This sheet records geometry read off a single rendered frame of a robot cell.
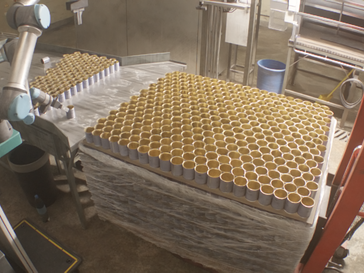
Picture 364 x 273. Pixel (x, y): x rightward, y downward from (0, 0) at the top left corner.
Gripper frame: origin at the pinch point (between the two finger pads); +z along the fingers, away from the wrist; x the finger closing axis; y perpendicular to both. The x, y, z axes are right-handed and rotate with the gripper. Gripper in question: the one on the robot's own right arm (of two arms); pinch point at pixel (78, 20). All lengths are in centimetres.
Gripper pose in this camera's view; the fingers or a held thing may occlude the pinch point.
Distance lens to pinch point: 192.4
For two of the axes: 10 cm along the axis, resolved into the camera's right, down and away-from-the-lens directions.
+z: 0.0, 8.4, 5.4
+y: -8.3, -3.1, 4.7
